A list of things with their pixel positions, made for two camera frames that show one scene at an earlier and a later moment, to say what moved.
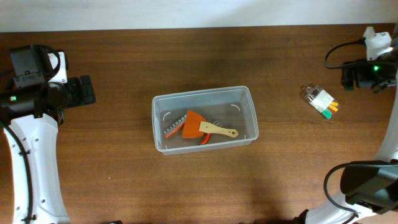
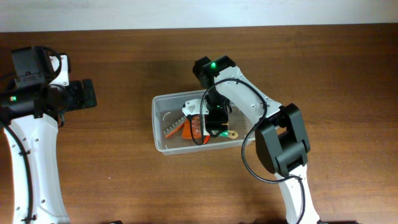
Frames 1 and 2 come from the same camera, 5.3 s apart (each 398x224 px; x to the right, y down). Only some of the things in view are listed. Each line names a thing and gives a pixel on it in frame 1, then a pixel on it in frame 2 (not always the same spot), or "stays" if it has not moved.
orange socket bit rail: (176, 126) stays
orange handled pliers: (206, 139) stays
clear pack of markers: (321, 101) -> (196, 128)
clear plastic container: (204, 119) stays
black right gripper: (360, 79) -> (210, 124)
